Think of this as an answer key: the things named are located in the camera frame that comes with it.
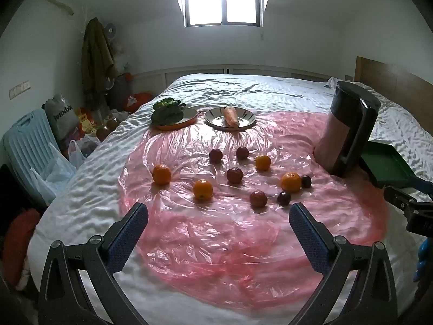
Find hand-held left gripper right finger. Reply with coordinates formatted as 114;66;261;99
288;202;398;325

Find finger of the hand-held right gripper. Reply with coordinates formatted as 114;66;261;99
405;174;433;197
383;185;421;218

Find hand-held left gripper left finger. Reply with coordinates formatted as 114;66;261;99
38;202;149;325

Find green tray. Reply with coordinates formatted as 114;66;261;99
359;141;423;188

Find person's right hand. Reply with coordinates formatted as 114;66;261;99
414;240;433;283

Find pink plastic sheet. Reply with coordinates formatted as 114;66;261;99
118;111;389;308

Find black and steel electric kettle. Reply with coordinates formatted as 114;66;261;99
314;81;379;177

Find white plastic bag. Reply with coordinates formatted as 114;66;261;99
30;142;77;204
68;134;102;168

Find red cloth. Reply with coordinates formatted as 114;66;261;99
3;208;41;287

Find wooden headboard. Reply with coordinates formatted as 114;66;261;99
354;56;433;119

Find yellow and red boxes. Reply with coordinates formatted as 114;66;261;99
73;108;99;136

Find orange plate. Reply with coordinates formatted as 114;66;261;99
153;108;198;131

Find green leafy vegetable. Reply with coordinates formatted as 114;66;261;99
151;97;187;124

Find crumpled white blanket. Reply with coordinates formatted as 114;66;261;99
323;77;373;95

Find red bag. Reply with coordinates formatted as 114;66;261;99
123;92;153;113

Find grey printed bag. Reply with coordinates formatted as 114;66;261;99
42;94;82;143

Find carrot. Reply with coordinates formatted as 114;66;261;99
223;106;240;128

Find light blue folding chair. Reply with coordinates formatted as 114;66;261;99
3;108;63;207

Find white striped plate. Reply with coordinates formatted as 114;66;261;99
204;106;257;130

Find grey bin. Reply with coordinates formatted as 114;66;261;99
108;73;134;109

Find white bed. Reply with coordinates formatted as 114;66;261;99
27;73;433;325

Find brown hanging coat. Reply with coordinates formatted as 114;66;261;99
81;18;119;99

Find dark framed window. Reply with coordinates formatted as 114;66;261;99
183;0;264;28

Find white light switch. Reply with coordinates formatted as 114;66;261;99
8;80;31;99

